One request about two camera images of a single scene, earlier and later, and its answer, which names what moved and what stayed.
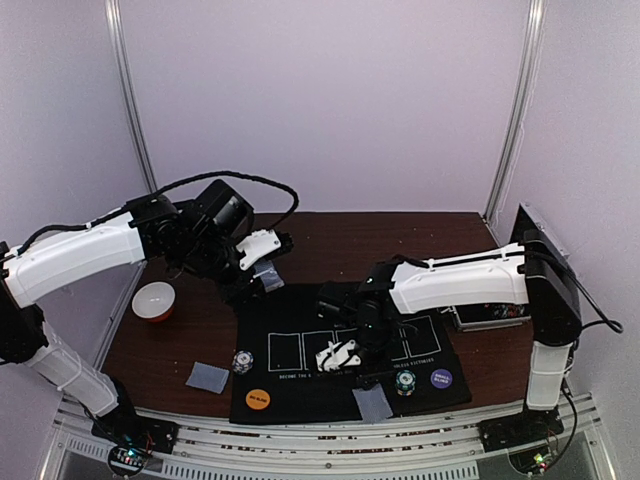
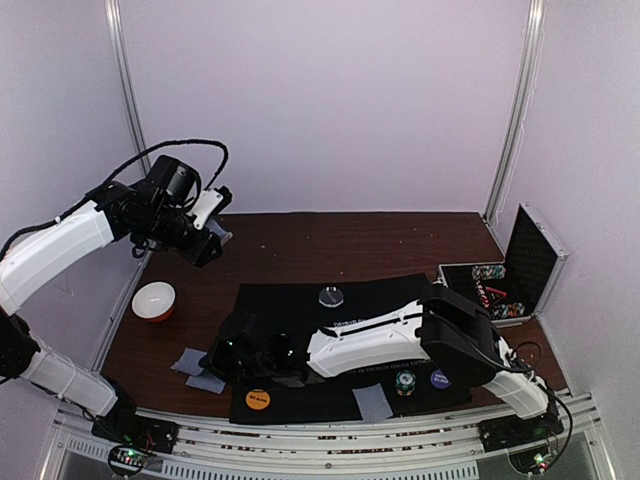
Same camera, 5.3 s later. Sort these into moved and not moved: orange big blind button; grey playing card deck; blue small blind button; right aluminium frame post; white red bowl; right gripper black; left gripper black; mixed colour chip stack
Moved: right gripper black; left gripper black; grey playing card deck
Not moved: right aluminium frame post; orange big blind button; mixed colour chip stack; blue small blind button; white red bowl
